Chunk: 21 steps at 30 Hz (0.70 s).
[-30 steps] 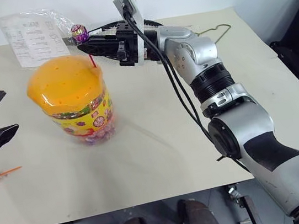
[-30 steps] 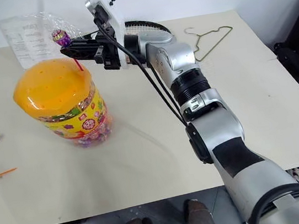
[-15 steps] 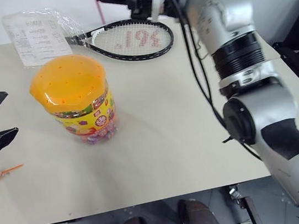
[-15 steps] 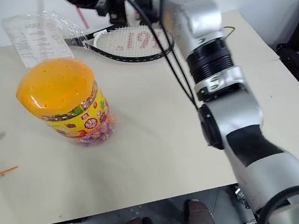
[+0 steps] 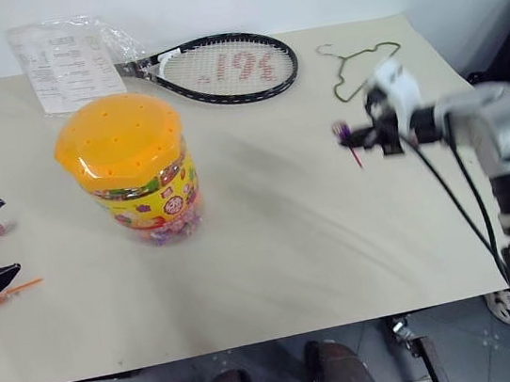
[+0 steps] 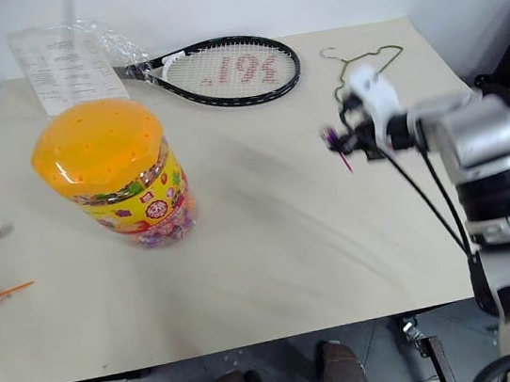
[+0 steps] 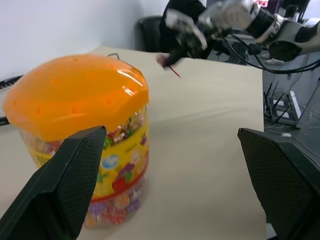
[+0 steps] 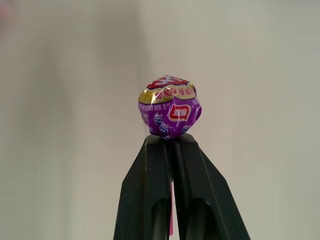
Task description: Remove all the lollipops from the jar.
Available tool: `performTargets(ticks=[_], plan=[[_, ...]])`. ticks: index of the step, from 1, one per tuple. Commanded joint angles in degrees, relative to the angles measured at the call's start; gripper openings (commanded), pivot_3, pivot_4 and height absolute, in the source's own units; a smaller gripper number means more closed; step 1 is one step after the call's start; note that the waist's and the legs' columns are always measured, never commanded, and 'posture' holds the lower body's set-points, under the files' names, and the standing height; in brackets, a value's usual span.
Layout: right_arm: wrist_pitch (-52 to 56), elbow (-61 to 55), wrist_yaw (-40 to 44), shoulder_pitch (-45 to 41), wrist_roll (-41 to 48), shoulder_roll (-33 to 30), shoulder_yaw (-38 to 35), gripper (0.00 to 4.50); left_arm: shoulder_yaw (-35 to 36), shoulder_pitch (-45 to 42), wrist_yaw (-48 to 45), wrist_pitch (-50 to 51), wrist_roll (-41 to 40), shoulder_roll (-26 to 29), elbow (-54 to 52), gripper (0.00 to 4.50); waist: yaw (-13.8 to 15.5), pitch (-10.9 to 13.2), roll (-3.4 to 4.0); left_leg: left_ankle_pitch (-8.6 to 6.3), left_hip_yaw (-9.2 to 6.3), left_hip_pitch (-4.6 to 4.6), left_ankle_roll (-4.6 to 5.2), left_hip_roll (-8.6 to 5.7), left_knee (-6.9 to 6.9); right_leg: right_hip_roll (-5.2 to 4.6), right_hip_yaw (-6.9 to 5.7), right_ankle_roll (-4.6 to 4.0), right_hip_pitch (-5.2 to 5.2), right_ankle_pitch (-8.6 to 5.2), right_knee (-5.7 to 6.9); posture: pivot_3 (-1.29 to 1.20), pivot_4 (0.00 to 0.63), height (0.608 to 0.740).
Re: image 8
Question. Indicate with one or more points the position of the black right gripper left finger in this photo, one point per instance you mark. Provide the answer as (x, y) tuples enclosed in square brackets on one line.
[(140, 195)]

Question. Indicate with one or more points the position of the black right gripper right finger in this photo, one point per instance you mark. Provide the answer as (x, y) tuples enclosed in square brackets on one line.
[(200, 200)]

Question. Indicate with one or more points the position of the purple lollipop pink stick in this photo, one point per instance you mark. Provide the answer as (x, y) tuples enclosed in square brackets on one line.
[(170, 110)]

